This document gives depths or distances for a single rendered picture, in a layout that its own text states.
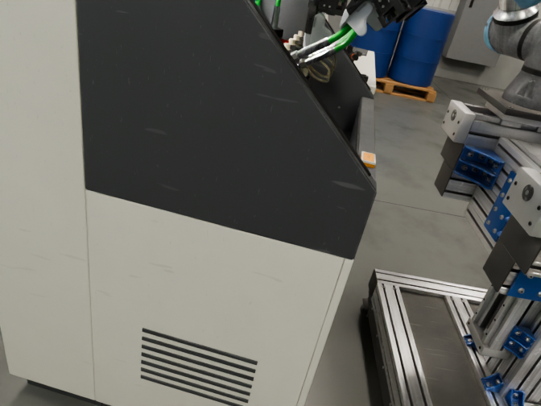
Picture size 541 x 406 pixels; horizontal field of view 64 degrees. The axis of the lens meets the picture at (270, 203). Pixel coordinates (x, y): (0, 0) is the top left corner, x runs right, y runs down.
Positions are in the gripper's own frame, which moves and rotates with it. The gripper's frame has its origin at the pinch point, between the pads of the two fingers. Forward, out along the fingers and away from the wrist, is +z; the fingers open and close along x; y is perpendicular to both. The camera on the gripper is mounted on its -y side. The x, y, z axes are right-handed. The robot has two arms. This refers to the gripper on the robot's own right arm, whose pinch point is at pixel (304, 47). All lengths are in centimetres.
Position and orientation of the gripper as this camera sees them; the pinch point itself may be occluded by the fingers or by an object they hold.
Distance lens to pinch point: 108.7
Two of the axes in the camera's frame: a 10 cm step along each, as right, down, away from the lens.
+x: 2.0, -4.6, 8.6
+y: 9.6, 2.5, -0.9
